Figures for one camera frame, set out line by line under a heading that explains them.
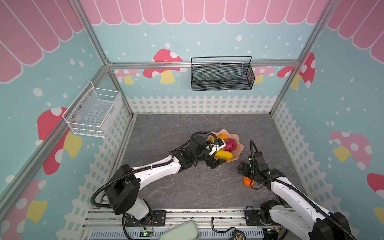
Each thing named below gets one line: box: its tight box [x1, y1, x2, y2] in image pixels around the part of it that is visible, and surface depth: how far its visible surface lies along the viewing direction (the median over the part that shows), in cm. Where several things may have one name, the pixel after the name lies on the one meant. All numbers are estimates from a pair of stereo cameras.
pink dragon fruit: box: [223, 138, 238, 153], surface depth 95 cm
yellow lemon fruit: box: [215, 149, 234, 159], surface depth 93 cm
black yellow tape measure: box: [233, 229, 247, 240], surface depth 68 cm
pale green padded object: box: [159, 220, 199, 240], surface depth 70 cm
